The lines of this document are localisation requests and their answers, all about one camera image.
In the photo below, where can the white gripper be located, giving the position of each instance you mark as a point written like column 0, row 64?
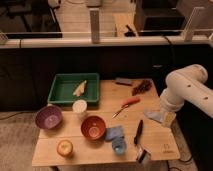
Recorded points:
column 168, row 118

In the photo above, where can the red pepper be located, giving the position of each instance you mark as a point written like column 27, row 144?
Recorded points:
column 130, row 101

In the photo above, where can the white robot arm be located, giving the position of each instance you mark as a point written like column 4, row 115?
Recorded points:
column 185, row 84

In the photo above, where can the blue plastic cup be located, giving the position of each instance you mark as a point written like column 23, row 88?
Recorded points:
column 119, row 146

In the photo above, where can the white paper cup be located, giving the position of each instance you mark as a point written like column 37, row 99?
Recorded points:
column 80, row 107

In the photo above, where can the light blue cloth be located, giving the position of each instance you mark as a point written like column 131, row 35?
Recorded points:
column 156, row 116

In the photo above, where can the black spatula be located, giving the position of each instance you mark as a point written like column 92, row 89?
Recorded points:
column 138, row 132

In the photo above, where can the small black metal object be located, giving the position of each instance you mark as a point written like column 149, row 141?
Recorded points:
column 142, row 153

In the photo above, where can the dark grey sponge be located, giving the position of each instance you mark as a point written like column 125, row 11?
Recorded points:
column 123, row 81

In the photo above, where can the red bowl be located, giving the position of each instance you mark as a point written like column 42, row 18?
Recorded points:
column 93, row 128

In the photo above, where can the white railing bar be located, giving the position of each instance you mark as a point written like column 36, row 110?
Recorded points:
column 103, row 42

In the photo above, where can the black object on floor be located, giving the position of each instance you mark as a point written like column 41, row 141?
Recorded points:
column 130, row 32

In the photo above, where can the yellow banana piece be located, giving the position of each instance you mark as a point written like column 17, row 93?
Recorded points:
column 80, row 89

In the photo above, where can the green plastic tray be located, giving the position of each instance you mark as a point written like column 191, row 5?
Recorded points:
column 64, row 85

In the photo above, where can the yellow apple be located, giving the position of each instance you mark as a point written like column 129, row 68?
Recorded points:
column 65, row 148

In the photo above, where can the purple bowl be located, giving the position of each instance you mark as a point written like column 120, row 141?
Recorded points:
column 48, row 117

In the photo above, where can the right white post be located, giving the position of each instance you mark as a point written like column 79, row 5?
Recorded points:
column 192, row 23

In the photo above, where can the white post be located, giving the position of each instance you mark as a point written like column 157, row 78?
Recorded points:
column 94, row 22
column 192, row 23

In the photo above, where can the left white post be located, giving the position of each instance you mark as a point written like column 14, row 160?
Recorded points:
column 94, row 22

